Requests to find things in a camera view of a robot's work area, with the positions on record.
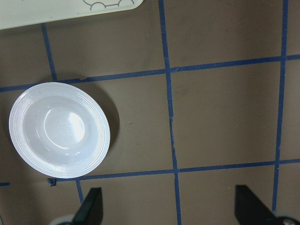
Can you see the cream bear tray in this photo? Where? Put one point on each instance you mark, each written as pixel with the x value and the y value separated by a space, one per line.
pixel 18 13

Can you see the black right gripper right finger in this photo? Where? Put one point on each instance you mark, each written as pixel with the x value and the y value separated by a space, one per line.
pixel 250 210

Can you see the white ridged plate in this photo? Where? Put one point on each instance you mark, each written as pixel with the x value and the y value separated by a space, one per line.
pixel 59 130

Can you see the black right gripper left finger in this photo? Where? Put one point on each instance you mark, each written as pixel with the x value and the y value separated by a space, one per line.
pixel 91 210

